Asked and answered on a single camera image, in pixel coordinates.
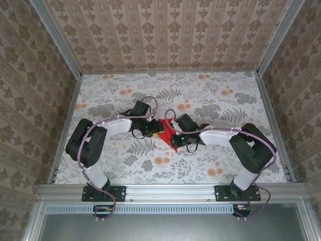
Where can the red cloth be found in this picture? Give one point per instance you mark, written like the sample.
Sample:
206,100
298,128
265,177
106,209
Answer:
167,136

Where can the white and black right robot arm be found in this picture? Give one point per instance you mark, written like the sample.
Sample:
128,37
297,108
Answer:
218,135

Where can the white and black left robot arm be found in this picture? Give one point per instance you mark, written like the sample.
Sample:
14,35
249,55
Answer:
118,124

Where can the floral table covering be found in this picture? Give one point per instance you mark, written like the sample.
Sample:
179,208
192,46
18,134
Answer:
175,170

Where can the grey metal panel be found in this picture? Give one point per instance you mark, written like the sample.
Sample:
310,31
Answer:
170,228

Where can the aluminium mounting rail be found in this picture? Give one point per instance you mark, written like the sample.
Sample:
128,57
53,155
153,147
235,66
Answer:
170,192

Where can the aluminium rear rail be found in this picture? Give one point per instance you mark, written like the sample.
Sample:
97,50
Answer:
140,72

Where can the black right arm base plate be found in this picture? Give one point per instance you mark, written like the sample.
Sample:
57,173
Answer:
222,194

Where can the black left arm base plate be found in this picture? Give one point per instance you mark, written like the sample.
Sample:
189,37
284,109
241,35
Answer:
118,193

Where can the aluminium side rail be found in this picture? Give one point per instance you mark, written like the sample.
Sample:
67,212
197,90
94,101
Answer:
273,105
65,113

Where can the aluminium frame post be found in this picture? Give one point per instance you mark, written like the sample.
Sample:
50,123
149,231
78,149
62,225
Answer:
56,37
281,37

